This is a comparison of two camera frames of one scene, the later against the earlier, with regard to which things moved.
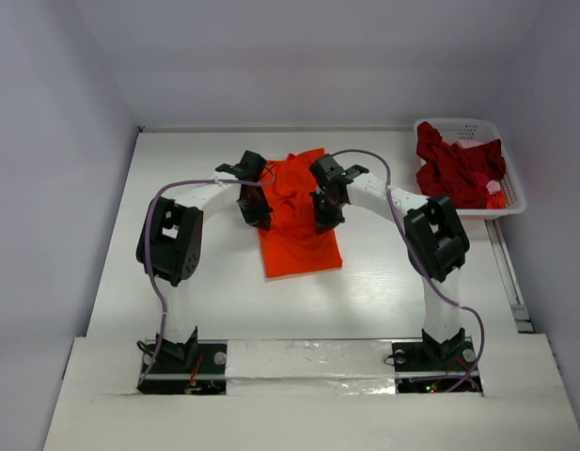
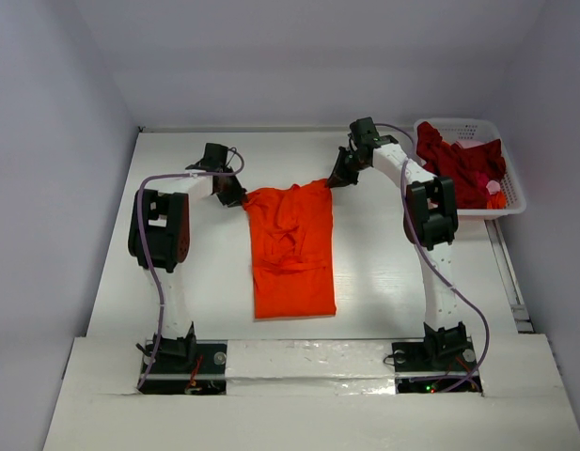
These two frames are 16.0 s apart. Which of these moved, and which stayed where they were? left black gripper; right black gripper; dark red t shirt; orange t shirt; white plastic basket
Moved: left black gripper; orange t shirt; right black gripper
Stayed: dark red t shirt; white plastic basket
